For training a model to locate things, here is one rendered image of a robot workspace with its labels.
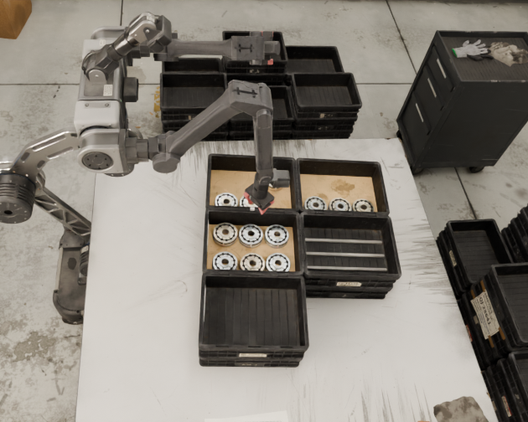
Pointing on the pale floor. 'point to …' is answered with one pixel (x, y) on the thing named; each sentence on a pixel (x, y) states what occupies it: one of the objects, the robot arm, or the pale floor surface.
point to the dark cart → (469, 102)
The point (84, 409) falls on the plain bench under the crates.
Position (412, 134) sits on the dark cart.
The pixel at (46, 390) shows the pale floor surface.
